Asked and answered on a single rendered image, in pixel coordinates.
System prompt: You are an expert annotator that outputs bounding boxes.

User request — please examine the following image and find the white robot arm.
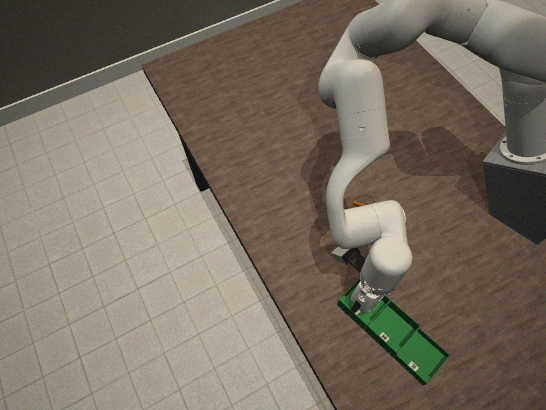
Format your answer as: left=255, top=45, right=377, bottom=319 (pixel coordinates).
left=318, top=0, right=546, bottom=295

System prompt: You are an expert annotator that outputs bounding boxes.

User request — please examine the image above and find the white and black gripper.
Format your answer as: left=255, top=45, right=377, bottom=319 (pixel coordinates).
left=350, top=278, right=385, bottom=314

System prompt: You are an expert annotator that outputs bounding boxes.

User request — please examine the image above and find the green bin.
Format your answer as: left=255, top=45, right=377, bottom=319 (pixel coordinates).
left=337, top=279, right=447, bottom=386

